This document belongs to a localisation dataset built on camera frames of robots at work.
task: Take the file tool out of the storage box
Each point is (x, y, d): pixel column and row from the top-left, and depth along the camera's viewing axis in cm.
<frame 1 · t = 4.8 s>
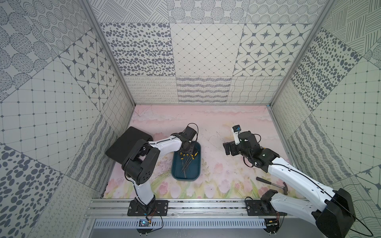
left hand: (189, 146, 94), fingers open
right hand: (232, 143, 82), fingers open
teal plastic storage box: (194, 168, 88), point 2 cm above the table
yellow black file tool: (195, 155, 93), point 2 cm above the table
yellow black file tool 2: (185, 168, 89), on the table
yellow black file tool 3: (184, 154, 92), point 3 cm above the table
yellow black file tool 4: (181, 154, 94), on the table
yellow black file tool 5: (191, 155, 92), point 3 cm above the table

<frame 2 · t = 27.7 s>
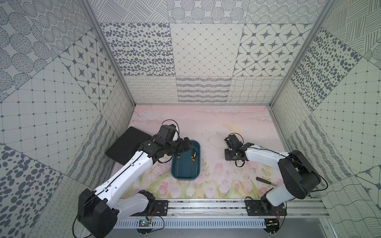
left hand: (186, 142, 77), fingers open
right hand: (230, 156, 92), fingers closed
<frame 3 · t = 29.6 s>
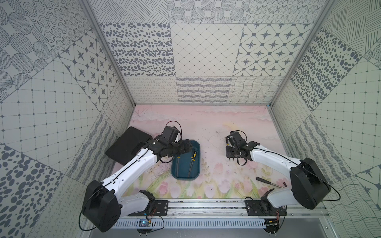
left hand: (186, 145, 80), fingers open
right hand: (230, 152, 89), fingers closed
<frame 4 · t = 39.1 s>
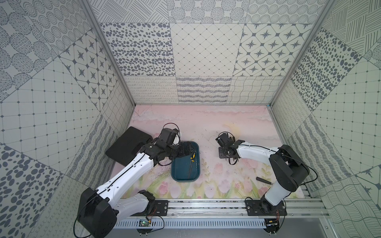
left hand: (189, 147, 77), fingers open
right hand: (225, 153, 93), fingers closed
